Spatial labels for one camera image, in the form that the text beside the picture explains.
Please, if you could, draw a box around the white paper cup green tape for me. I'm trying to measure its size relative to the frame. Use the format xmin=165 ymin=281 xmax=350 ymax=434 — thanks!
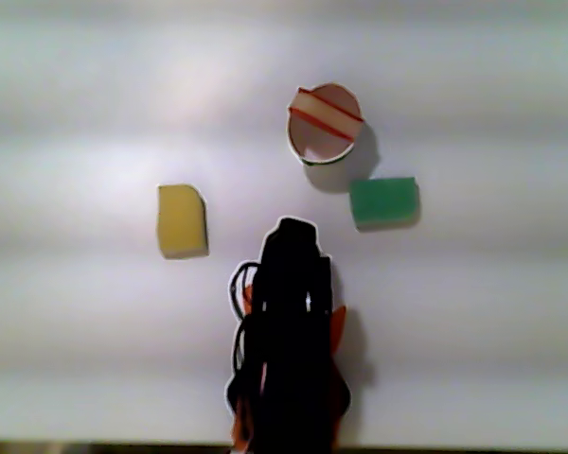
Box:
xmin=286 ymin=82 xmax=364 ymax=166

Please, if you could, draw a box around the yellow sponge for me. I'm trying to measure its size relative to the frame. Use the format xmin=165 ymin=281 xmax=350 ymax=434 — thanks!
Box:
xmin=155 ymin=183 xmax=210 ymax=260

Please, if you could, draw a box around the green sponge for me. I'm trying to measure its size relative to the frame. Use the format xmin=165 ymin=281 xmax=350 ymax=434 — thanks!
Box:
xmin=348 ymin=176 xmax=420 ymax=233

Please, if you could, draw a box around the black cable bundle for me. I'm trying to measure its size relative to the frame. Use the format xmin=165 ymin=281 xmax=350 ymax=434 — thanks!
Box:
xmin=228 ymin=261 xmax=266 ymax=379

